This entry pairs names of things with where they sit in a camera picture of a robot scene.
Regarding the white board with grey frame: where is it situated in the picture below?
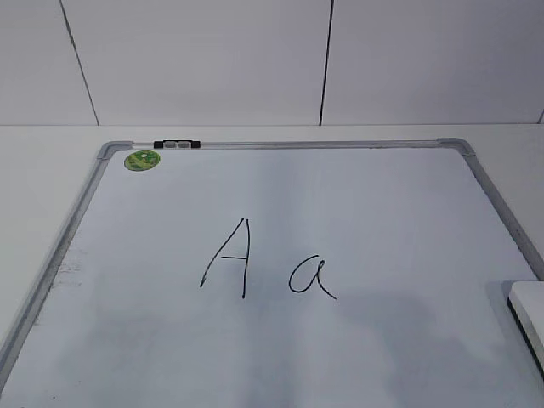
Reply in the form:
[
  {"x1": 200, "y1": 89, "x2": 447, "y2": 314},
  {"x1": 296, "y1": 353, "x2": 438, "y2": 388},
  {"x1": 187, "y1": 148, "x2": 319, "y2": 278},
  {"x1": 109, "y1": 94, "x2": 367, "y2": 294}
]
[{"x1": 1, "y1": 139, "x2": 543, "y2": 407}]

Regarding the round green magnet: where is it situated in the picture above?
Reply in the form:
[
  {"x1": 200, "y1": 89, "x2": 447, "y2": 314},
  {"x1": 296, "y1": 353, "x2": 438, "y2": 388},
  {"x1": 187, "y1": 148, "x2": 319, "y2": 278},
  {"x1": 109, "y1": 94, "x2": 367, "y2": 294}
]
[{"x1": 123, "y1": 150, "x2": 161, "y2": 172}]

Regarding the white board eraser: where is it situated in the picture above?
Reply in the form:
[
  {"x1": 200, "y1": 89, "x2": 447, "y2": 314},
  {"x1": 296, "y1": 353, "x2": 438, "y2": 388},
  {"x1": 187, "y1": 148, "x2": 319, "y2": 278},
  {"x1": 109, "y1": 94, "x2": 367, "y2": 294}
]
[{"x1": 507, "y1": 281, "x2": 543, "y2": 375}]

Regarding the black grey hanger clip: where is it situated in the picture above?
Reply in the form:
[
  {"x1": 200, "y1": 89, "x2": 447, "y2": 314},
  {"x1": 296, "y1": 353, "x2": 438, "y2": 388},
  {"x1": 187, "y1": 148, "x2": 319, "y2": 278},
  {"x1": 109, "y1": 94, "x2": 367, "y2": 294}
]
[{"x1": 153, "y1": 139, "x2": 201, "y2": 150}]

